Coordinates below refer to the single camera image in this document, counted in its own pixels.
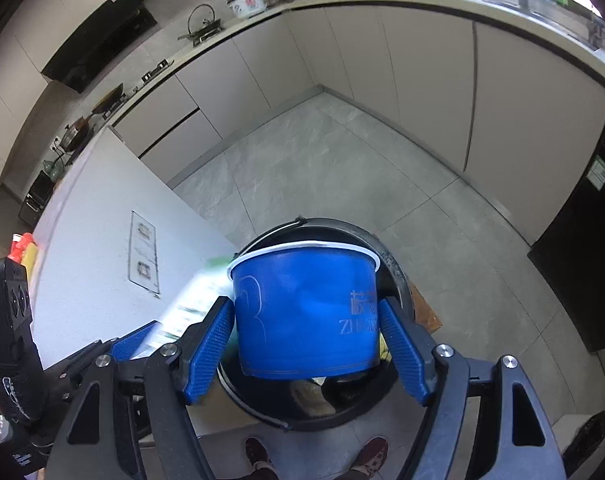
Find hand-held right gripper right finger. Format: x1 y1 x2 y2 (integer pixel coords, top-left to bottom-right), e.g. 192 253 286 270
379 296 568 480

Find person's right shoe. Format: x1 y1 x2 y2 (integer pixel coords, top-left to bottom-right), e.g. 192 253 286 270
353 436 389 476

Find dark blue paper cup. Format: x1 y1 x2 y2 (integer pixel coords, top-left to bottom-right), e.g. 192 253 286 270
226 242 383 378

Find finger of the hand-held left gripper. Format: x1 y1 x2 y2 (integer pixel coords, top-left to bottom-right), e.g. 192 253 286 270
45 320 166 398

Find black built-in dishwasher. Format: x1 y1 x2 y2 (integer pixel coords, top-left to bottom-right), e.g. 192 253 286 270
527 105 605 353

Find black gas stove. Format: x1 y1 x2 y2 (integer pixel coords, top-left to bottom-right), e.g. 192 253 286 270
90 59 176 121

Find beige lower kitchen cabinets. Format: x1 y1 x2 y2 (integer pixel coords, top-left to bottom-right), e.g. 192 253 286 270
110 0 605 246

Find wok with glass lid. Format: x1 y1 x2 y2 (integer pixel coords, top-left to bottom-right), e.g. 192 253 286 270
60 117 90 151

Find black plastic bucket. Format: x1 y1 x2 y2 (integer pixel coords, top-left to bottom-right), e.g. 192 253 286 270
217 217 413 431

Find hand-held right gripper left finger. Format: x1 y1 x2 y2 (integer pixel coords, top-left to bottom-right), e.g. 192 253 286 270
46 296 236 480

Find black frying pan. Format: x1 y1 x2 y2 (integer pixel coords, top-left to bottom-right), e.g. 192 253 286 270
91 84 126 113

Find black microwave oven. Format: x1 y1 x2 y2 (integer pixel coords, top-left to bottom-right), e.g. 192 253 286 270
18 170 56 226

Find island socket panel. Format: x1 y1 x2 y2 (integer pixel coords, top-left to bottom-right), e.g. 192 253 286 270
130 210 160 298

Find black range hood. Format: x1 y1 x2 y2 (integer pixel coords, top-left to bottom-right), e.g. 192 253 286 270
41 0 158 93

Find black kettle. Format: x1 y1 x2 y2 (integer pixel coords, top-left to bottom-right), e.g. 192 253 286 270
177 4 222 46

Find person's dark trouser leg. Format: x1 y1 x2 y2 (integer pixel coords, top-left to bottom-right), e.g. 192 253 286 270
252 464 368 480

